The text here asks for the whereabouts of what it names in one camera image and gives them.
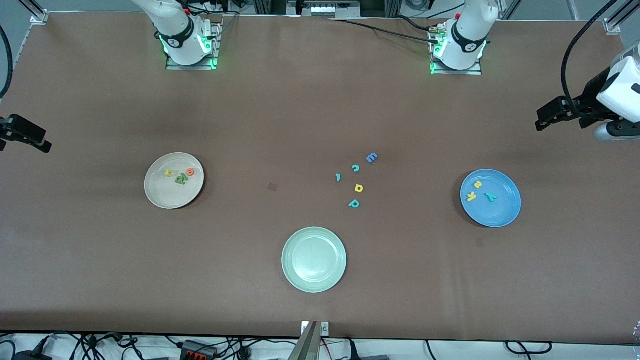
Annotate black power strip red switches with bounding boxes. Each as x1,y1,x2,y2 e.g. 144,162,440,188
179,339,219,360

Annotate grey metal pole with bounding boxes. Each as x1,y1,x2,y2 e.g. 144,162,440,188
287,321,322,360

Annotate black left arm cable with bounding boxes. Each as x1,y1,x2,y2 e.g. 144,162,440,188
560,0,621,103

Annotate aluminium frame profile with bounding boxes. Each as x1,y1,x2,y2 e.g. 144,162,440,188
20,0,49,25
602,0,640,35

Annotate pale green plate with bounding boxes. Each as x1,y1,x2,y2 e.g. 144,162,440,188
281,226,348,294

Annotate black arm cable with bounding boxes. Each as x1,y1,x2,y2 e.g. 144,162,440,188
560,0,621,103
0,25,13,100

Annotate black cable on table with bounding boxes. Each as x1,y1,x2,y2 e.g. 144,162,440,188
327,16,443,45

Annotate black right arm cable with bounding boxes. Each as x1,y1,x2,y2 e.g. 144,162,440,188
0,25,13,100

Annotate metal connector box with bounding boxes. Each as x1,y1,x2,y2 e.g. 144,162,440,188
286,0,362,19

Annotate beige plate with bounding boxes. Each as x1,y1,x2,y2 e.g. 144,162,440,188
144,152,205,210

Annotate blue plate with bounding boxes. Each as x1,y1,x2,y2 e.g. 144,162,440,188
459,168,522,229

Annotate black looped floor cable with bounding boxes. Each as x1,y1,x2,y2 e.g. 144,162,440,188
504,340,554,356

